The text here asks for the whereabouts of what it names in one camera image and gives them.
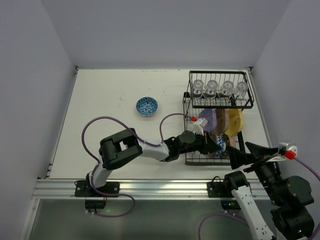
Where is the blue zigzag bowl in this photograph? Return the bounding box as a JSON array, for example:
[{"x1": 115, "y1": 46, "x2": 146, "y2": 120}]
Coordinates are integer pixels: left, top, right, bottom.
[{"x1": 214, "y1": 135, "x2": 226, "y2": 158}]

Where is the green leaf bowl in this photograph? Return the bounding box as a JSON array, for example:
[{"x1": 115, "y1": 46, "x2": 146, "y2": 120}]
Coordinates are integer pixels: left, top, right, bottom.
[{"x1": 221, "y1": 134, "x2": 230, "y2": 159}]

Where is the pink bowl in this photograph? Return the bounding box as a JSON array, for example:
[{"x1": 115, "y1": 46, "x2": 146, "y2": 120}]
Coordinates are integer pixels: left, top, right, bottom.
[{"x1": 229, "y1": 137, "x2": 237, "y2": 148}]

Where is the purple plate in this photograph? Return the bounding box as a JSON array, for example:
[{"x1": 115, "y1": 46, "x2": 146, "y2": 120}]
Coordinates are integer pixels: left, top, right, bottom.
[{"x1": 198, "y1": 108, "x2": 217, "y2": 133}]

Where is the brown plate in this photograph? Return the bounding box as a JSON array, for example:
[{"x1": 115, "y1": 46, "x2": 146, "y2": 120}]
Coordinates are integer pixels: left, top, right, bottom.
[{"x1": 212, "y1": 108, "x2": 230, "y2": 135}]

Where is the orange patterned bowl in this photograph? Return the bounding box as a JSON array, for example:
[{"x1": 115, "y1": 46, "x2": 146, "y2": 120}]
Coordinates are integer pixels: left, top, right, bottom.
[{"x1": 208, "y1": 133, "x2": 217, "y2": 158}]

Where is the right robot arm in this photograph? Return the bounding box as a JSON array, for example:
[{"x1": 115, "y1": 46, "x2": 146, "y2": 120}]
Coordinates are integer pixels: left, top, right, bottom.
[{"x1": 223, "y1": 142, "x2": 320, "y2": 240}]

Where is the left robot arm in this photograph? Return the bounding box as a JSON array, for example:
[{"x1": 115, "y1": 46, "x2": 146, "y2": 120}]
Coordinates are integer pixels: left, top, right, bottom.
[{"x1": 88, "y1": 128, "x2": 226, "y2": 191}]

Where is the yellow plate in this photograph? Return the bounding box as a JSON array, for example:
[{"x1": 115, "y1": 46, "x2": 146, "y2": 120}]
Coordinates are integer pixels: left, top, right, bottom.
[{"x1": 225, "y1": 108, "x2": 245, "y2": 137}]

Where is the right black controller box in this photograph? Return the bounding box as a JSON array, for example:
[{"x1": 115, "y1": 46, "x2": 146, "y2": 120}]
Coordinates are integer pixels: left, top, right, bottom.
[{"x1": 220, "y1": 200, "x2": 241, "y2": 211}]

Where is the black controller box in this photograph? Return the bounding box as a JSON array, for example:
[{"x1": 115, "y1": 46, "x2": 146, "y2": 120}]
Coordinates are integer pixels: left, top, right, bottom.
[
  {"x1": 220, "y1": 200, "x2": 241, "y2": 211},
  {"x1": 84, "y1": 200, "x2": 106, "y2": 213}
]

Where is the clear glass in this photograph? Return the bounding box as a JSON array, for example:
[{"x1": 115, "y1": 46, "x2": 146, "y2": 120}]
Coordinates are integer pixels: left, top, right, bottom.
[
  {"x1": 203, "y1": 80, "x2": 218, "y2": 99},
  {"x1": 191, "y1": 79, "x2": 204, "y2": 99},
  {"x1": 233, "y1": 81, "x2": 249, "y2": 100},
  {"x1": 218, "y1": 80, "x2": 234, "y2": 99}
]

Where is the left black controller box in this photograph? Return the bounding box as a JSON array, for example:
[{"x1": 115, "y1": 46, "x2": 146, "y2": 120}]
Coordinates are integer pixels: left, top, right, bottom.
[{"x1": 84, "y1": 200, "x2": 106, "y2": 213}]

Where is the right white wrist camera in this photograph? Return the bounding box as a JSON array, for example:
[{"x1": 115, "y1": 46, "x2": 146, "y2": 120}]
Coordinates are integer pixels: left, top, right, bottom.
[{"x1": 267, "y1": 140, "x2": 298, "y2": 162}]

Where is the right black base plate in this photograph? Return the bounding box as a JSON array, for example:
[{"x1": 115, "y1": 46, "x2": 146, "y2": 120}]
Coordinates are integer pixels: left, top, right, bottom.
[{"x1": 206, "y1": 176, "x2": 228, "y2": 198}]

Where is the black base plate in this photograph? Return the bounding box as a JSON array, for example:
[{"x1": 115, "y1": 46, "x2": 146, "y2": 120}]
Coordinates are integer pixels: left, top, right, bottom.
[
  {"x1": 74, "y1": 180, "x2": 120, "y2": 198},
  {"x1": 206, "y1": 176, "x2": 228, "y2": 198}
]

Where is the black wire dish rack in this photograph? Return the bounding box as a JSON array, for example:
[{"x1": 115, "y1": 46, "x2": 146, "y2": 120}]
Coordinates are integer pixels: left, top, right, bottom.
[{"x1": 182, "y1": 70, "x2": 255, "y2": 166}]

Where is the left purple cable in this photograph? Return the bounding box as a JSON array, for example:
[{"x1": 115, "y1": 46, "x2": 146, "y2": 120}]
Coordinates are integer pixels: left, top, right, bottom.
[{"x1": 81, "y1": 113, "x2": 196, "y2": 166}]

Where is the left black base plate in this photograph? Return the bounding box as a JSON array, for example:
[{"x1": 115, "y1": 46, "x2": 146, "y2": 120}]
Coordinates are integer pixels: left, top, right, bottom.
[{"x1": 74, "y1": 180, "x2": 120, "y2": 198}]

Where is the aluminium mounting rail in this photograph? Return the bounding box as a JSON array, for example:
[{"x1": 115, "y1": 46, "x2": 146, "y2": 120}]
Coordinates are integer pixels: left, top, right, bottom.
[{"x1": 32, "y1": 178, "x2": 271, "y2": 201}]

